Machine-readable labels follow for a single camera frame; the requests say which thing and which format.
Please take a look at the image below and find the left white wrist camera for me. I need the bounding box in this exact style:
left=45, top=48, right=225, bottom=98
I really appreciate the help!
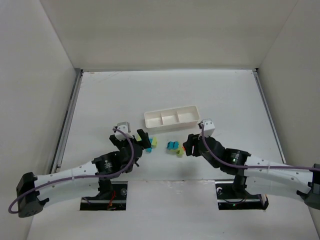
left=114, top=121, right=132, bottom=141

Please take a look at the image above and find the blue lego block cluster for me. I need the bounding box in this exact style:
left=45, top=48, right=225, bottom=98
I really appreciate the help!
left=145, top=138, right=153, bottom=153

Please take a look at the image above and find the right aluminium rail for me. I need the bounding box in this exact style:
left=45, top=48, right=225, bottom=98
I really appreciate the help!
left=252, top=68, right=287, bottom=164

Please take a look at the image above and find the aluminium rail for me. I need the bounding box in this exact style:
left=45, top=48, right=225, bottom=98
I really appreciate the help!
left=46, top=68, right=84, bottom=174
left=252, top=68, right=287, bottom=164

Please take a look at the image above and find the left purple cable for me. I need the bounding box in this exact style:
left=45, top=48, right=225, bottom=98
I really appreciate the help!
left=8, top=126, right=136, bottom=215

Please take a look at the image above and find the left aluminium rail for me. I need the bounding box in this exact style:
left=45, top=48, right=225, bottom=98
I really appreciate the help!
left=46, top=68, right=84, bottom=174

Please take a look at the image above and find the white three-compartment tray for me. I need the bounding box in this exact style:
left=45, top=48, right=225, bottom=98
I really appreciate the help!
left=144, top=105, right=200, bottom=131

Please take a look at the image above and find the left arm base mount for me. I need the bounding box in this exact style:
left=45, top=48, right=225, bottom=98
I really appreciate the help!
left=79, top=181, right=128, bottom=211

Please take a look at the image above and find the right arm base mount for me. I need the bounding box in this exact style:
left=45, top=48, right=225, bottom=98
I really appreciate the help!
left=215, top=176, right=269, bottom=211

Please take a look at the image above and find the blue lego brick pair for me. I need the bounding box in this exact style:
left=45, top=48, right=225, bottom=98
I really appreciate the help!
left=166, top=141, right=179, bottom=152

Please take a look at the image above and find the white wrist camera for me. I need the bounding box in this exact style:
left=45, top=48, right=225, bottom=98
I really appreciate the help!
left=114, top=121, right=132, bottom=141
left=198, top=118, right=216, bottom=137

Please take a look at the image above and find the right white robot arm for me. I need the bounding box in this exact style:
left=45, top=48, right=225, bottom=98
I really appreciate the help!
left=183, top=134, right=320, bottom=210

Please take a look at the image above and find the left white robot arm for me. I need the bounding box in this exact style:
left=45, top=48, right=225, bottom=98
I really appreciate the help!
left=8, top=127, right=152, bottom=218

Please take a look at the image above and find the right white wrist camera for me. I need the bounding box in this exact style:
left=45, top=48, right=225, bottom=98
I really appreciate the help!
left=198, top=118, right=216, bottom=137

